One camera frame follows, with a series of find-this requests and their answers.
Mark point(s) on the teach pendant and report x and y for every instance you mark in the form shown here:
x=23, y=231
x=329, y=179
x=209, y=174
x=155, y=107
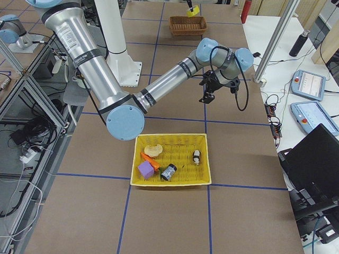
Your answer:
x=310, y=114
x=308, y=85

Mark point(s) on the far teach pendant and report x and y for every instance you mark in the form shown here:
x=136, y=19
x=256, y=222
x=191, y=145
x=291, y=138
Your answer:
x=308, y=85

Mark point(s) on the red bottle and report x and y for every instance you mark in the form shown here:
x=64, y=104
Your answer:
x=245, y=10

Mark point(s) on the black monitor stand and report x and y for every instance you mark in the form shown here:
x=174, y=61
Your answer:
x=312, y=203

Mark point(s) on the white pedestal column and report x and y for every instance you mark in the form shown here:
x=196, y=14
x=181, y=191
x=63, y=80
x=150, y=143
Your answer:
x=126, y=71

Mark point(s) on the pot with yellow item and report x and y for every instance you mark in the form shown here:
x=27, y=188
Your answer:
x=78, y=81

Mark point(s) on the purple cube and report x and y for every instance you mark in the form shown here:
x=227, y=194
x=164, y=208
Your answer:
x=146, y=169

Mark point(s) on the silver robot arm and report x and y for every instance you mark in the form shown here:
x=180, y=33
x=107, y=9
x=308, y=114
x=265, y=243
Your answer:
x=123, y=113
x=12, y=30

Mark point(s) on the yellow plastic basket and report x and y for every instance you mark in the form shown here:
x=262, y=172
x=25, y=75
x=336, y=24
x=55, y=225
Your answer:
x=177, y=149

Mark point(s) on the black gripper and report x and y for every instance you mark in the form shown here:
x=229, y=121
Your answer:
x=215, y=84

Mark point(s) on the black usb hub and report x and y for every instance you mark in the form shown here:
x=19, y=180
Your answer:
x=274, y=121

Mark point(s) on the white power strip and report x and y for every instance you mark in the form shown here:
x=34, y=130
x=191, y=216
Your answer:
x=30, y=154

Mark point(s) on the black laptop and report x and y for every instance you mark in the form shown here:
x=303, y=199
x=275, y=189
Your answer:
x=313, y=163

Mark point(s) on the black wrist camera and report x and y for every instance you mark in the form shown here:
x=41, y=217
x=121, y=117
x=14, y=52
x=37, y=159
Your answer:
x=234, y=85

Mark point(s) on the near teach pendant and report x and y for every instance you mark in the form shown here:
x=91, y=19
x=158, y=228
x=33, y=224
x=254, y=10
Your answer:
x=310, y=114

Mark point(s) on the panda figurine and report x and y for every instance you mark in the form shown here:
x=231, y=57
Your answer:
x=196, y=157

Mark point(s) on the croissant toy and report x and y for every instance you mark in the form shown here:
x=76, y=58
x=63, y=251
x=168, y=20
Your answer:
x=153, y=150

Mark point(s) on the aluminium frame post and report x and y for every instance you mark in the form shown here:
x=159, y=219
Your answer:
x=275, y=38

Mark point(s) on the black water bottle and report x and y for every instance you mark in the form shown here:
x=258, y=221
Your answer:
x=299, y=43

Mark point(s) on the yellow tape roll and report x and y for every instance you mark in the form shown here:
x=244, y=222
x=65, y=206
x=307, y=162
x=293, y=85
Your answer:
x=193, y=11

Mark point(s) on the brown wicker basket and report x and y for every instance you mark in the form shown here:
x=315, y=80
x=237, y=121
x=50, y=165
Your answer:
x=183, y=25

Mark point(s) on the orange carrot toy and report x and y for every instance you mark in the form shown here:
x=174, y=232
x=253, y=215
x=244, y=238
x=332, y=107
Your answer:
x=153, y=163

